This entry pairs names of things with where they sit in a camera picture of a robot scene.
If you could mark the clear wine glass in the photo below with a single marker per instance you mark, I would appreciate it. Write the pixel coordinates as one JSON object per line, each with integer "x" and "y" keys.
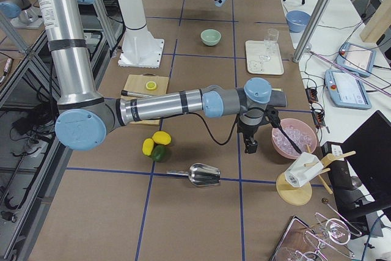
{"x": 270, "y": 42}

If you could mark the aluminium frame post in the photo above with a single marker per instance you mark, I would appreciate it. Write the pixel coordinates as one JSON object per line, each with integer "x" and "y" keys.
{"x": 317, "y": 13}

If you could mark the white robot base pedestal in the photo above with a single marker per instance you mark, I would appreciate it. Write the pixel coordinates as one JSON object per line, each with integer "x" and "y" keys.
{"x": 139, "y": 47}

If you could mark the blue teach pendant tablet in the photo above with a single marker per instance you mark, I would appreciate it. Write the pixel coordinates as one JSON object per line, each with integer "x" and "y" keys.
{"x": 356, "y": 58}
{"x": 345, "y": 91}

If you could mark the wooden cutting board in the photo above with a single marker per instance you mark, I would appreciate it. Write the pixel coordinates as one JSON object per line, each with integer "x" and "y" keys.
{"x": 136, "y": 83}

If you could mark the white paper box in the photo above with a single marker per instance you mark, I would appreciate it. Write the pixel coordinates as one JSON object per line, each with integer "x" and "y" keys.
{"x": 303, "y": 169}

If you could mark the yellow lemon half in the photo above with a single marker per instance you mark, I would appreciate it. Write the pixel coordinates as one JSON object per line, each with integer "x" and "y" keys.
{"x": 151, "y": 85}

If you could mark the dark blue bowl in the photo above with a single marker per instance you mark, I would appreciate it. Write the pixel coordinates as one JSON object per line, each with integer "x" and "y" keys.
{"x": 297, "y": 20}

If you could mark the pink bowl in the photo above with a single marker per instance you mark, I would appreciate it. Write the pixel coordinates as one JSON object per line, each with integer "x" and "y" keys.
{"x": 301, "y": 126}

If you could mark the green lime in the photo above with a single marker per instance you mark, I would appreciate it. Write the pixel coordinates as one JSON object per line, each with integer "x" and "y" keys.
{"x": 159, "y": 153}

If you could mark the steel muddler rod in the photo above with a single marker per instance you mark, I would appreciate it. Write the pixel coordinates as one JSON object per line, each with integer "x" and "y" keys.
{"x": 126, "y": 93}

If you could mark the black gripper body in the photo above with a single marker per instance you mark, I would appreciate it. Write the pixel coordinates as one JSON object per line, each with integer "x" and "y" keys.
{"x": 248, "y": 131}

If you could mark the green bowl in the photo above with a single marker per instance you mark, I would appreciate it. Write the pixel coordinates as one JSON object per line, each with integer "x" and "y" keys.
{"x": 210, "y": 37}

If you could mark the white bear tray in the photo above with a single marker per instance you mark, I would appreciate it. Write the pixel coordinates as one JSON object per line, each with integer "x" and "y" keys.
{"x": 256, "y": 66}

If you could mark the black laptop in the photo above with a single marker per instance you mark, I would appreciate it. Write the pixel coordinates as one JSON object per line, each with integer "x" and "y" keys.
{"x": 371, "y": 163}

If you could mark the steel ice scoop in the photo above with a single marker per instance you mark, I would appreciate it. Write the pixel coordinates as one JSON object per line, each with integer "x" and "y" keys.
{"x": 201, "y": 175}

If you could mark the clear ice cubes pile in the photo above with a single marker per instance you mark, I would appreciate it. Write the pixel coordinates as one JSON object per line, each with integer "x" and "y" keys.
{"x": 303, "y": 139}

